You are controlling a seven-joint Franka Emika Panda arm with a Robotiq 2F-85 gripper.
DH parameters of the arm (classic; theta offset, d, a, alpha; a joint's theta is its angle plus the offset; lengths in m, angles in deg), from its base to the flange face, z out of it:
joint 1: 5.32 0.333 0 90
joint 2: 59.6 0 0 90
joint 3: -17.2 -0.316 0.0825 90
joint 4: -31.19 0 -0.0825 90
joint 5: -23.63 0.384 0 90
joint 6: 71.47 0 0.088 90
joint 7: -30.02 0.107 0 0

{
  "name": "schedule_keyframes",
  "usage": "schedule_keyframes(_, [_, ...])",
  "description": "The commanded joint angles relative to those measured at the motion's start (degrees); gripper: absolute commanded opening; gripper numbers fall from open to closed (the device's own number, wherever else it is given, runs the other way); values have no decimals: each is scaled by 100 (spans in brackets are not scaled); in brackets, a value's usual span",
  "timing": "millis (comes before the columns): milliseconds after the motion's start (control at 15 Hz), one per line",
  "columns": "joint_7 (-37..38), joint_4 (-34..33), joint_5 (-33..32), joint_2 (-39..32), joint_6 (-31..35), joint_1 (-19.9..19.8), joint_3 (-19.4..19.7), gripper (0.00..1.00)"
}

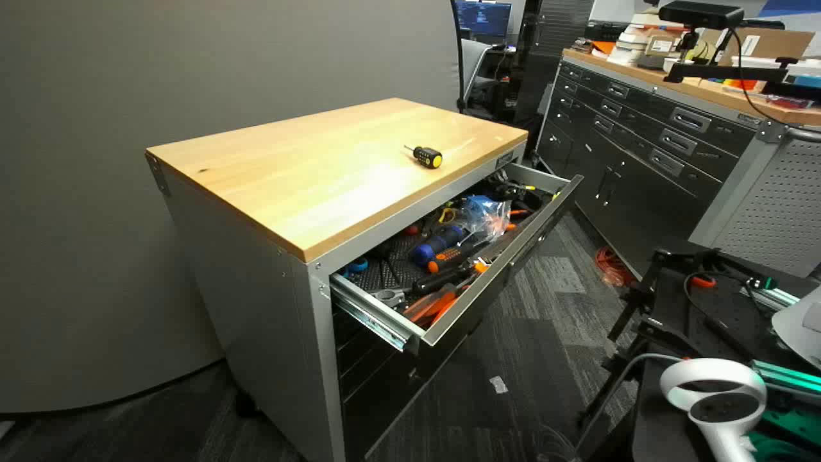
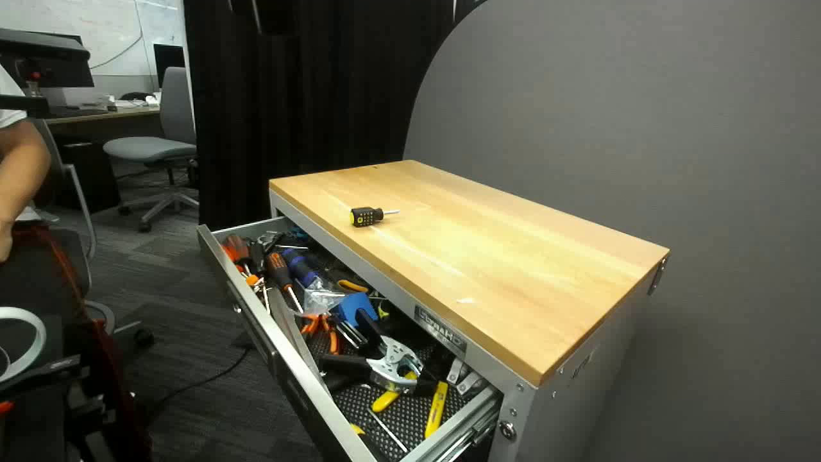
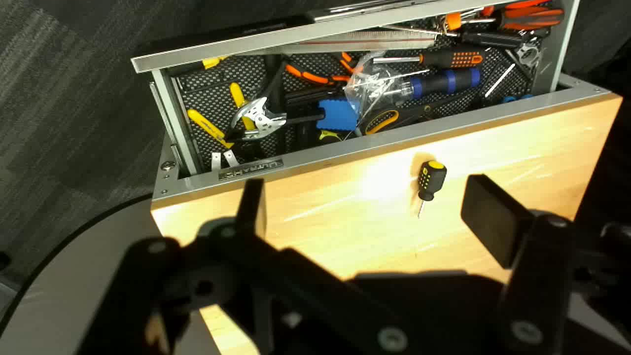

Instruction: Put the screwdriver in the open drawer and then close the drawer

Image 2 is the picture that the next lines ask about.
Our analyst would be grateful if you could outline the black stubby screwdriver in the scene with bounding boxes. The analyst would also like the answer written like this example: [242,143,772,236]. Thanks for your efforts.
[351,206,389,229]

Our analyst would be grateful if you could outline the grey tool drawer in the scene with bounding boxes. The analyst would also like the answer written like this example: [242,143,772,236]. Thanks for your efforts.
[199,218,498,462]

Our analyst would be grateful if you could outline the person's bare forearm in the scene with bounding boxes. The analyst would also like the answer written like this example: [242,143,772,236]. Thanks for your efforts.
[0,120,51,261]

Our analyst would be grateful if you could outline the grey cabinet with wooden top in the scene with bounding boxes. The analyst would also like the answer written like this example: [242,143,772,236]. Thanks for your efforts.
[268,157,672,462]

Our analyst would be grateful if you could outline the black curtain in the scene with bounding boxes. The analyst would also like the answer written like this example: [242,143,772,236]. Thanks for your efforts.
[183,0,485,229]

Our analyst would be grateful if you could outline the grey office chair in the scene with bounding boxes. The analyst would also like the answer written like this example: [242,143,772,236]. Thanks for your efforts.
[102,68,201,231]

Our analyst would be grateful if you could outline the black monitor on desk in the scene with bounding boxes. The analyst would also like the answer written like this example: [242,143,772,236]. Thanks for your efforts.
[155,44,186,86]

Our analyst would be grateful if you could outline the wooden desk in background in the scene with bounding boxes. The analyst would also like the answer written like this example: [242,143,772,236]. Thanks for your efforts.
[47,107,163,214]

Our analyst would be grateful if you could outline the blue handled tool in drawer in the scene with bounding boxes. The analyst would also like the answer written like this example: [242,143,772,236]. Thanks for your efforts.
[332,292,380,355]

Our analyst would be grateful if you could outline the orange handled pliers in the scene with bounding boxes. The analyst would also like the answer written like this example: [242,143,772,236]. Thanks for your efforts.
[300,313,341,355]

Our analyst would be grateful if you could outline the yellow handled tool in drawer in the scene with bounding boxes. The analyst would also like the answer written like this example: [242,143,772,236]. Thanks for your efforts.
[423,379,450,438]

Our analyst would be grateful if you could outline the white cable loop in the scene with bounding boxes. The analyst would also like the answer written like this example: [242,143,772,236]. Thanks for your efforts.
[0,305,50,385]

